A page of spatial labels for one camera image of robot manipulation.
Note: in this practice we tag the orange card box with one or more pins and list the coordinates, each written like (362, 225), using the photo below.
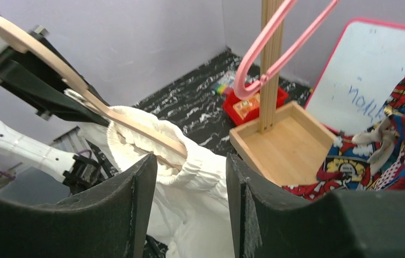
(244, 107)

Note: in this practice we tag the white shorts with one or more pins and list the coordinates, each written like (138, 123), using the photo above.
(190, 212)

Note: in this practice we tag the pink hanger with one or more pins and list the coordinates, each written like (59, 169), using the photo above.
(269, 30)

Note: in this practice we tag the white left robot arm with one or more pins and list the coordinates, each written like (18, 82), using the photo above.
(76, 171)

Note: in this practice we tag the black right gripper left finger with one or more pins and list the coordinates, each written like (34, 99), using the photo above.
(107, 220)

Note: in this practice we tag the beige wooden hanger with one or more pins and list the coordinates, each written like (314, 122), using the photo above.
(23, 42)

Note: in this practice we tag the marker pen pack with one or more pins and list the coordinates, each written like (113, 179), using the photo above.
(224, 85)

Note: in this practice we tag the wooden clothes rack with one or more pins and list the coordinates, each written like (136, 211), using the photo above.
(285, 144)

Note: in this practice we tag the comic print shorts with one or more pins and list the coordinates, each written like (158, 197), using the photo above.
(370, 160)

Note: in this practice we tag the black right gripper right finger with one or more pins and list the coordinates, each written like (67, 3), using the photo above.
(268, 221)

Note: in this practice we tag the whiteboard with pink frame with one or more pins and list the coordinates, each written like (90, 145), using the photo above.
(365, 66)

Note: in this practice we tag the red plastic bin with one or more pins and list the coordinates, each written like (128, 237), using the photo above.
(227, 106)

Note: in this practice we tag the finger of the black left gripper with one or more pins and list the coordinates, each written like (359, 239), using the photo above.
(69, 76)
(30, 79)

